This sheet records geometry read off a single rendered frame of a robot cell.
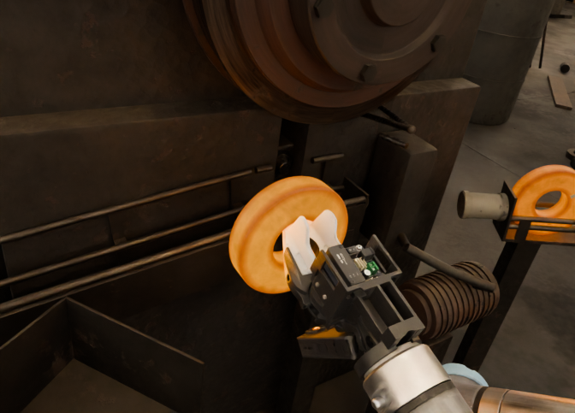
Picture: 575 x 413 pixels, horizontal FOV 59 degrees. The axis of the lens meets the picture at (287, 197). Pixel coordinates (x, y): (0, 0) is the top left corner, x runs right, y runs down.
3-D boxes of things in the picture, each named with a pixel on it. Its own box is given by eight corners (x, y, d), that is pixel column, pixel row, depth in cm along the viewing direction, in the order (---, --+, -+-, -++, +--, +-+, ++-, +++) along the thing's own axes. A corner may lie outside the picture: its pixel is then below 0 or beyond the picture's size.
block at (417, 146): (351, 227, 114) (375, 129, 102) (378, 220, 118) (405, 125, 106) (382, 255, 107) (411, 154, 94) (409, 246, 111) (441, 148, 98)
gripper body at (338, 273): (373, 228, 55) (442, 323, 49) (346, 274, 61) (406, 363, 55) (314, 244, 51) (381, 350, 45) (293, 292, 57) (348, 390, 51)
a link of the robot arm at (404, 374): (429, 401, 52) (367, 434, 48) (403, 362, 55) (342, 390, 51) (465, 369, 47) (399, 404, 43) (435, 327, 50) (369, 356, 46)
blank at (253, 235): (223, 195, 57) (237, 210, 54) (337, 160, 63) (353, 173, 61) (231, 295, 66) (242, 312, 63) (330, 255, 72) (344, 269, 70)
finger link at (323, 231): (321, 181, 61) (362, 240, 56) (307, 214, 65) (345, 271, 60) (299, 185, 59) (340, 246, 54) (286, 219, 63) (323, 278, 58)
